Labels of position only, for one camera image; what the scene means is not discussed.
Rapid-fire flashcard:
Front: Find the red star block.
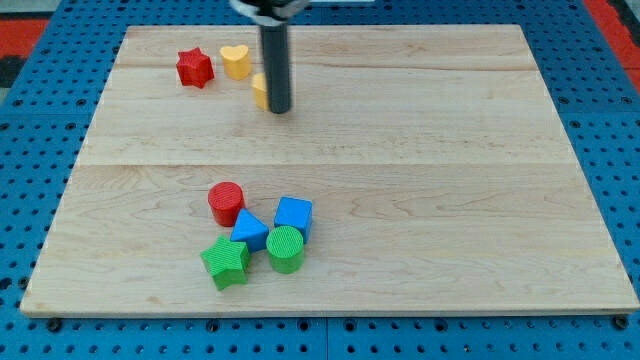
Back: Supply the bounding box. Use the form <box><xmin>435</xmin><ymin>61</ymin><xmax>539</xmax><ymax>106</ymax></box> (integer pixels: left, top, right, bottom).
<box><xmin>176</xmin><ymin>47</ymin><xmax>215</xmax><ymax>89</ymax></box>

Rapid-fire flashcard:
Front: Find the green cylinder block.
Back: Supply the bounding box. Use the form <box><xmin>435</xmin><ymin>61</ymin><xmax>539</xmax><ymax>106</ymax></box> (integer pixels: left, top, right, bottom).
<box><xmin>266</xmin><ymin>226</ymin><xmax>305</xmax><ymax>274</ymax></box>

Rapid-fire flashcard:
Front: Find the yellow heart block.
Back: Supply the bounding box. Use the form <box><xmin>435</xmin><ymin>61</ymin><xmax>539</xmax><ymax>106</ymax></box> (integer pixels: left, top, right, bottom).
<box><xmin>220</xmin><ymin>45</ymin><xmax>252</xmax><ymax>80</ymax></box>

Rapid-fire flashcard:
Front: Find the red cylinder block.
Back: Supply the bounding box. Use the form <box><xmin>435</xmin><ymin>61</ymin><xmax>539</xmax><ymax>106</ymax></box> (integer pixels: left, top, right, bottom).
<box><xmin>207</xmin><ymin>181</ymin><xmax>245</xmax><ymax>227</ymax></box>

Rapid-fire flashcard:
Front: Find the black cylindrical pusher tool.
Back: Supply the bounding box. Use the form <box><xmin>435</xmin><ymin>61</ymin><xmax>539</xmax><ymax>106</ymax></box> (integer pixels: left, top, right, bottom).
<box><xmin>260</xmin><ymin>23</ymin><xmax>292</xmax><ymax>114</ymax></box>

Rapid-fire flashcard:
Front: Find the blue triangle block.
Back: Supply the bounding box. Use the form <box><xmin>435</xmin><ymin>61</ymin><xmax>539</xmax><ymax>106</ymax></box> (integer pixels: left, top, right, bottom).
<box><xmin>230</xmin><ymin>209</ymin><xmax>269</xmax><ymax>253</ymax></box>

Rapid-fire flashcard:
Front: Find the blue cube block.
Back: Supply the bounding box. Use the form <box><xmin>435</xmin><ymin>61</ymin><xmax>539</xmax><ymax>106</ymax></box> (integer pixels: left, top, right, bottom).
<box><xmin>274</xmin><ymin>197</ymin><xmax>313</xmax><ymax>244</ymax></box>

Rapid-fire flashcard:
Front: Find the wooden board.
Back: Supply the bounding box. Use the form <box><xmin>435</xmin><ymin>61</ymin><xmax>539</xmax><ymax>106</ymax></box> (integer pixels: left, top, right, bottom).
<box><xmin>21</xmin><ymin>25</ymin><xmax>639</xmax><ymax>318</ymax></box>

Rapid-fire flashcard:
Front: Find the yellow hexagon block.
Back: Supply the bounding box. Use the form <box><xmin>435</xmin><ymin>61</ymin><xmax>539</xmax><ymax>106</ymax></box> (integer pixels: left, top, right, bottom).
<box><xmin>251</xmin><ymin>73</ymin><xmax>269</xmax><ymax>111</ymax></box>

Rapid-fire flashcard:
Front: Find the green star block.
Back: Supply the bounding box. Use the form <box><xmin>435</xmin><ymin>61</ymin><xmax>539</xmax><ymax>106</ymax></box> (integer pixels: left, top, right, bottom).
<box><xmin>200</xmin><ymin>236</ymin><xmax>251</xmax><ymax>291</ymax></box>

